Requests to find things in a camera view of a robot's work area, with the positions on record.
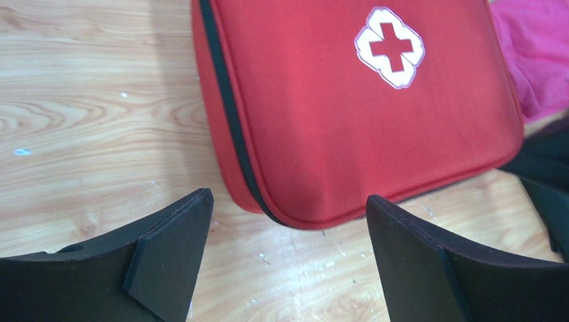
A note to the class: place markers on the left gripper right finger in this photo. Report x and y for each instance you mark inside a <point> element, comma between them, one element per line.
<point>431,274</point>

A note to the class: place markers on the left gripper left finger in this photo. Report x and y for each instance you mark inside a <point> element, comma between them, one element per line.
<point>146,270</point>

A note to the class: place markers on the red black medicine case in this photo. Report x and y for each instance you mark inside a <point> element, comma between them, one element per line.
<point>313,106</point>

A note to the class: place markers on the black cloth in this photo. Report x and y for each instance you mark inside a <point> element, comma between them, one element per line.
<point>542,168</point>

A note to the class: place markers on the pink cloth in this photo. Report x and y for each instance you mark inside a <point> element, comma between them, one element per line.
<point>534,39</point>

